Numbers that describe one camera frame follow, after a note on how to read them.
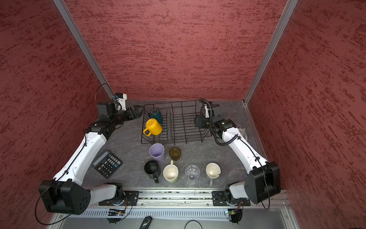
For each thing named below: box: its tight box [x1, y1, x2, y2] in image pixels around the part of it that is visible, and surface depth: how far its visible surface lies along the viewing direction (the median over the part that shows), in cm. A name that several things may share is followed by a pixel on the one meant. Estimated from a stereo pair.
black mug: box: [143, 159, 162, 184], surface depth 80 cm
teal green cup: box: [149, 108, 164, 124], surface depth 97 cm
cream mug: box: [162, 159, 179, 184], surface depth 78 cm
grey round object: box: [184, 219, 203, 229], surface depth 68 cm
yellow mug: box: [142, 118, 163, 137], surface depth 89 cm
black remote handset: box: [139, 215, 153, 229], surface depth 66 cm
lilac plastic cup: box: [148, 142, 165, 163], surface depth 83 cm
